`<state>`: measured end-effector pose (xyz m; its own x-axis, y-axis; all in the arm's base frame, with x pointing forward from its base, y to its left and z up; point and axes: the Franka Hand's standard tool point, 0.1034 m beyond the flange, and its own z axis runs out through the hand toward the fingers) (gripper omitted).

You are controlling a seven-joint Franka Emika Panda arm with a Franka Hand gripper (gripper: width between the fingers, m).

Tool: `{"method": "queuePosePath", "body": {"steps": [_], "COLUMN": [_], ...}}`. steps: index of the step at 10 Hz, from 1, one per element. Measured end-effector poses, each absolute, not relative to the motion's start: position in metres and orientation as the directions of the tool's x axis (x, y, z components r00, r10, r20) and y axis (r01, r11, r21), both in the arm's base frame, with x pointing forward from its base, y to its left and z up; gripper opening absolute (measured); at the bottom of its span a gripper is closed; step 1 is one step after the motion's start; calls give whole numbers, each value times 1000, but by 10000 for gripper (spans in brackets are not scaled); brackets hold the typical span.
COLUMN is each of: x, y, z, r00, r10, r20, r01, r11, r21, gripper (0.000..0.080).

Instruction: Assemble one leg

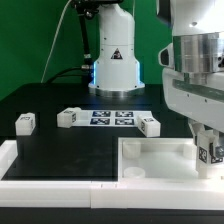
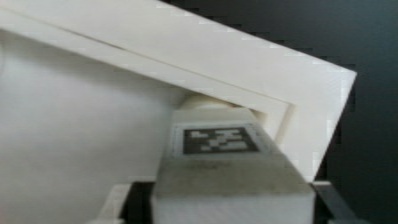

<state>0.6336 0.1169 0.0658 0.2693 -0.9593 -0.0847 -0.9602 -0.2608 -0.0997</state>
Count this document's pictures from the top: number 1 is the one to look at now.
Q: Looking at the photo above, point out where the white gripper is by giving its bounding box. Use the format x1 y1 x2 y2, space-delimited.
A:
162 68 224 164

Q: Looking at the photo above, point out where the white square tabletop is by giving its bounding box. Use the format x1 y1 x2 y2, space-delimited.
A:
118 138 224 180

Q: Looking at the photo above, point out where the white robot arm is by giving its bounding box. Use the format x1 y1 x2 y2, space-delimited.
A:
89 0 224 165

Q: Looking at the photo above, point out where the white U-shaped obstacle fence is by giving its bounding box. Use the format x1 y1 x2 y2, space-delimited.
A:
0 140 224 210

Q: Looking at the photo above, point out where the marker tag sheet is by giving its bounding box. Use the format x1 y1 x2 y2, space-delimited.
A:
73 110 152 127

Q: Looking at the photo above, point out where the black cable bundle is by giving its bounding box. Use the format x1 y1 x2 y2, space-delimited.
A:
44 0 101 86

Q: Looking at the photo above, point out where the white cable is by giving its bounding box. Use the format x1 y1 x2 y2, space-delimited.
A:
40 0 73 84

